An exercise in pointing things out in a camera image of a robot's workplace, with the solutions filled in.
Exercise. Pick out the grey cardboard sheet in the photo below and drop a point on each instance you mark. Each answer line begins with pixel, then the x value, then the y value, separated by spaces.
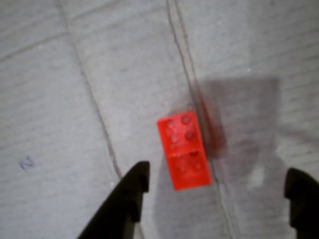
pixel 74 99

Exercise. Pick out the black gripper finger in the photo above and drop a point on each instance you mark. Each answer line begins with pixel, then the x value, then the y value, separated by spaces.
pixel 305 199
pixel 117 209

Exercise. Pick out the red lego block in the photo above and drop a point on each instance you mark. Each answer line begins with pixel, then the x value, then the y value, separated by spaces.
pixel 183 152

